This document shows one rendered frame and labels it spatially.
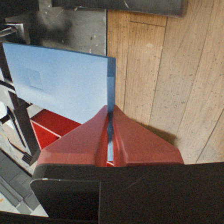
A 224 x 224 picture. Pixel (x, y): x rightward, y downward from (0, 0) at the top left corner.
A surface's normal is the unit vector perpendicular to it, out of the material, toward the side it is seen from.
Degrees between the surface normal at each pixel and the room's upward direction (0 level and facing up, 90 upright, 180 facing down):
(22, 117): 90
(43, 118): 90
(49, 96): 2
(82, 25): 0
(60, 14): 0
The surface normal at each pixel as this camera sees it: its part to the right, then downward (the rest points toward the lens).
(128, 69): -0.52, 0.52
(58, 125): 0.02, -0.79
